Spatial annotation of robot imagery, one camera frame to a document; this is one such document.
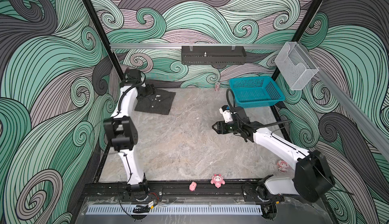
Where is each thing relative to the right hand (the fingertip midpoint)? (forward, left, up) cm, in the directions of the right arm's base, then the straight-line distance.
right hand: (217, 125), depth 84 cm
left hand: (+20, +40, +8) cm, 45 cm away
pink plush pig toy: (-26, +1, -9) cm, 28 cm away
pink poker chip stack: (+41, -5, -9) cm, 42 cm away
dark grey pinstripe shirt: (+24, +38, -9) cm, 46 cm away
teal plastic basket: (+38, -34, -13) cm, 53 cm away
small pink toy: (-29, +14, -10) cm, 34 cm away
